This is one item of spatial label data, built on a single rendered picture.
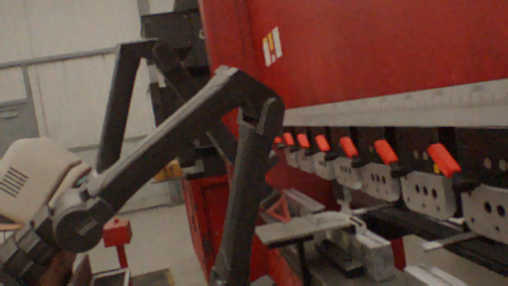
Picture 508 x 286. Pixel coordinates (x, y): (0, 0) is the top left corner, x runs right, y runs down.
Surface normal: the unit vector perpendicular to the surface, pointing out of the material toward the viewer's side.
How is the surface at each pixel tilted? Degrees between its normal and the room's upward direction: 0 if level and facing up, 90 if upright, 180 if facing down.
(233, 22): 90
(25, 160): 90
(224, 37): 90
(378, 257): 90
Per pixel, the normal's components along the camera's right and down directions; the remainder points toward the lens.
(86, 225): 0.44, 0.22
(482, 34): -0.97, 0.17
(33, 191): 0.23, 0.01
